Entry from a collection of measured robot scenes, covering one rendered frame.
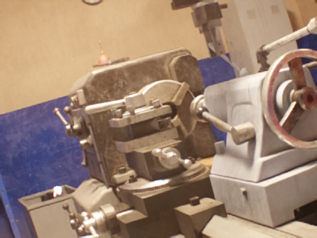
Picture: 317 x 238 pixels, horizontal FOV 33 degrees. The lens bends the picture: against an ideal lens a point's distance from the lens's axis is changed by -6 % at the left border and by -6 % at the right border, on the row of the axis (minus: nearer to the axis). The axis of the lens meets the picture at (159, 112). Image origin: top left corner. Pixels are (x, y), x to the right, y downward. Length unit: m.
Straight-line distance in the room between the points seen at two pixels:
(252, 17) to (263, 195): 4.62
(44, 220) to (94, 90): 2.12
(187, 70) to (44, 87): 3.37
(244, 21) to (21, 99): 2.40
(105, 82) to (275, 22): 3.72
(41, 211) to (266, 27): 3.03
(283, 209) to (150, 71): 1.32
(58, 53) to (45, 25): 0.33
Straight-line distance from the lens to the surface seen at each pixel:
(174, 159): 1.48
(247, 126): 1.27
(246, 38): 5.68
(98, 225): 1.58
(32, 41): 5.67
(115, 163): 2.35
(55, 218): 4.32
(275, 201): 1.21
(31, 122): 5.60
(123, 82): 2.37
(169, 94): 2.20
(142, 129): 1.70
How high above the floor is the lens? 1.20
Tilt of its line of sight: 3 degrees down
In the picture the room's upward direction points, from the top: 15 degrees counter-clockwise
